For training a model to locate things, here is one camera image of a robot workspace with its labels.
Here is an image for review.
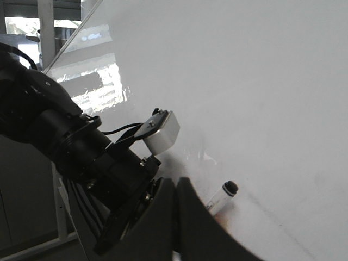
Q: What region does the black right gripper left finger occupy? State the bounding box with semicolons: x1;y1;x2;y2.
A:
94;178;175;260

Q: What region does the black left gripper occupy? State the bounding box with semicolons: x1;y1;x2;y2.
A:
54;108;162;256

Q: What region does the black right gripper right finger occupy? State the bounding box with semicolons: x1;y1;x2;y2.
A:
176;177;260;261

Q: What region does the white black whiteboard marker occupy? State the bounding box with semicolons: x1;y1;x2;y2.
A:
206;181;239;216

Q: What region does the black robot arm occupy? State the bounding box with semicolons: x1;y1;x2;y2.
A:
1;44;257;260

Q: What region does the white whiteboard surface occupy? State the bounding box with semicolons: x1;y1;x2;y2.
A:
48;1;347;260

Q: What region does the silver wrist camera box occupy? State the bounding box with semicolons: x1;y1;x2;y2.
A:
134;110;180;156

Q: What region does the black camera cable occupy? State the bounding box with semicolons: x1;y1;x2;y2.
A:
0;43;145;136

